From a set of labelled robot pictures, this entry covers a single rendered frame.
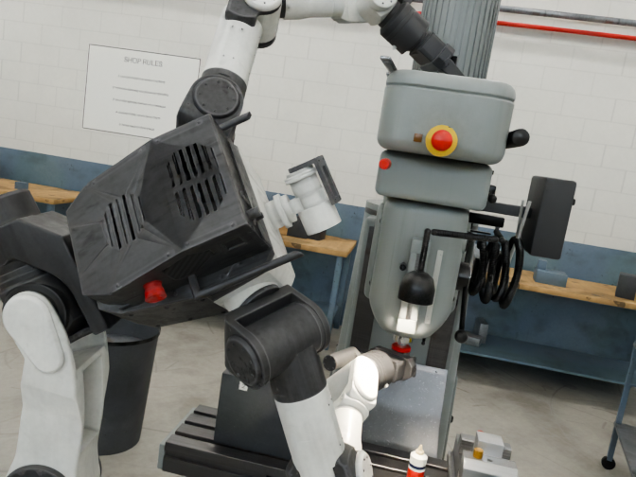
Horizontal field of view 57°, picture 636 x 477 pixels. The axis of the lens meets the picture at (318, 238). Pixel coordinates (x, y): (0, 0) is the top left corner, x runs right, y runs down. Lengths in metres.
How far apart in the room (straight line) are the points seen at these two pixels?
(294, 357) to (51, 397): 0.44
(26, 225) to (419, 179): 0.76
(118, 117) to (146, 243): 5.52
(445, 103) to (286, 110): 4.63
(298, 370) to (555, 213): 0.93
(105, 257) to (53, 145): 5.84
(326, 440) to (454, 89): 0.68
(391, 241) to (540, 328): 4.65
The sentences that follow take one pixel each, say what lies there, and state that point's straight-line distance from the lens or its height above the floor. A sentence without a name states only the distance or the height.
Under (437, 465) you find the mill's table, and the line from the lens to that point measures 1.67.
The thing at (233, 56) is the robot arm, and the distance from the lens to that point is 1.17.
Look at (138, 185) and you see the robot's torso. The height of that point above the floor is 1.62.
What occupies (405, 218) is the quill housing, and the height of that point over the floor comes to 1.59.
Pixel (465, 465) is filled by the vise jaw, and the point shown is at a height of 1.04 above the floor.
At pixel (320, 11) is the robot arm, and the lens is 1.32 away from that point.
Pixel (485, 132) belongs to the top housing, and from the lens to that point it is 1.18.
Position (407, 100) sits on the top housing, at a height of 1.83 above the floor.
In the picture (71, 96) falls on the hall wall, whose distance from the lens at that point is 6.66.
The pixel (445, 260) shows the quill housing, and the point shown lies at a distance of 1.33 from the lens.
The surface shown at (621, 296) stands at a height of 0.89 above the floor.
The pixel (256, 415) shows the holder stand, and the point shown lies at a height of 1.04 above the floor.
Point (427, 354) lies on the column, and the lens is 1.86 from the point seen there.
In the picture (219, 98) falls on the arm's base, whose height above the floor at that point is 1.77.
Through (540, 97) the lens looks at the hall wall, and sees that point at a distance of 5.72.
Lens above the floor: 1.72
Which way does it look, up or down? 9 degrees down
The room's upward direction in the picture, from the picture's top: 9 degrees clockwise
